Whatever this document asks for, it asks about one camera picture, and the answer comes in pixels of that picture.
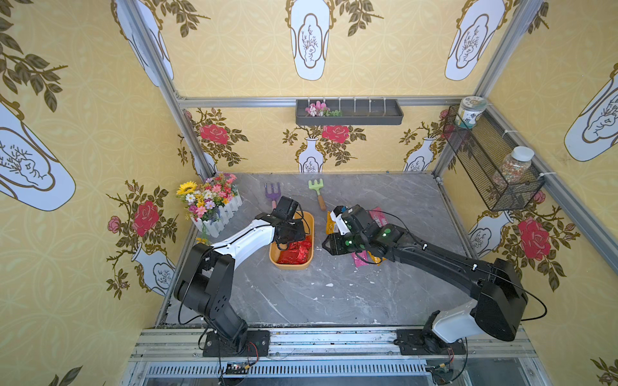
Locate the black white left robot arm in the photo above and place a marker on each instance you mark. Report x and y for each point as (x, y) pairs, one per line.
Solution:
(205, 282)

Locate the grey wall shelf tray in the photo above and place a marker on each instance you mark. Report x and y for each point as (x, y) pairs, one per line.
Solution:
(355, 111)

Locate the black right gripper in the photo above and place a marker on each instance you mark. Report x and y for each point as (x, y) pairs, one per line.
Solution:
(335, 242)

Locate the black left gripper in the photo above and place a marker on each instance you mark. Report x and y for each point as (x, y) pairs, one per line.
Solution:
(294, 232)

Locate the patterned tin jar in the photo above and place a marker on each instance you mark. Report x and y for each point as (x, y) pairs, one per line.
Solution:
(469, 111)

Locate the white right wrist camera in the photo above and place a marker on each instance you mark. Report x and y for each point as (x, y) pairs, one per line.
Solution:
(336, 216)

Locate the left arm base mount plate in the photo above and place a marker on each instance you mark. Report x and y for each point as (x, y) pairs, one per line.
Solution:
(256, 346)

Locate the flower bouquet white fence planter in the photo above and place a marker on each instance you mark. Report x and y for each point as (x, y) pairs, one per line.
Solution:
(212, 204)

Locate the pink tea bag packet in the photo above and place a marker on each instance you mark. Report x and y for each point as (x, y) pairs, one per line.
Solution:
(378, 216)

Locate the black wire mesh basket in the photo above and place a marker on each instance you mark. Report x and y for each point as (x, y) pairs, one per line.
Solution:
(481, 151)

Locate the orange oval storage box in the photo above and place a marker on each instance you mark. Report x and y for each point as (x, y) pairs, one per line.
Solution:
(297, 259)

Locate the magenta tea bag packet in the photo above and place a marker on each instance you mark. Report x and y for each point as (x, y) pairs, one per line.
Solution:
(361, 259)

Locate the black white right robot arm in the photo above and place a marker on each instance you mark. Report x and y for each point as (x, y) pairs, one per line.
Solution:
(497, 298)

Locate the small circuit board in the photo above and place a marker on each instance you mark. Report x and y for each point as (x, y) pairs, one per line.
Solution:
(237, 369)

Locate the small pink flowers on shelf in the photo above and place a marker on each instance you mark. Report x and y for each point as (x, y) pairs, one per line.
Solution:
(321, 109)

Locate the clear jar white lid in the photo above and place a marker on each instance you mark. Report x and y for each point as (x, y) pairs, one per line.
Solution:
(514, 166)

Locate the green toy rake wooden handle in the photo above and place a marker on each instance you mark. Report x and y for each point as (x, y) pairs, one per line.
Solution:
(316, 185)

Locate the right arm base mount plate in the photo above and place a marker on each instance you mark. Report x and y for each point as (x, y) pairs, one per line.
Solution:
(410, 345)

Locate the purple toy fork pink handle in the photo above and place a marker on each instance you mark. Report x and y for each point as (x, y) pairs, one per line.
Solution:
(273, 193)

